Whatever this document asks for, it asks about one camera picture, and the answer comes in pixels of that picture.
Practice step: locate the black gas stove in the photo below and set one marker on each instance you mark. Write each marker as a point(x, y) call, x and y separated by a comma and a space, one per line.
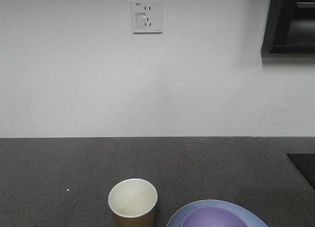
point(305, 163)

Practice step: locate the purple plastic bowl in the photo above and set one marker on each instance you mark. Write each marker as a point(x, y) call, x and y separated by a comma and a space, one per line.
point(212, 217)

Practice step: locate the brown paper cup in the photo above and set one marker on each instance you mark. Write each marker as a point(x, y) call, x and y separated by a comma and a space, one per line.
point(133, 203)

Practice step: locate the blue plastic plate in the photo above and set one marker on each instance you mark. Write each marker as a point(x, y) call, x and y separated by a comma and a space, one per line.
point(250, 219)

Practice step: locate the white right wall socket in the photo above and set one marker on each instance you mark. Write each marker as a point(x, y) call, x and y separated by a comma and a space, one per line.
point(146, 16)

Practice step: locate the black range hood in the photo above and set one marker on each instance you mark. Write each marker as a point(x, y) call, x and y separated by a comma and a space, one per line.
point(290, 27)

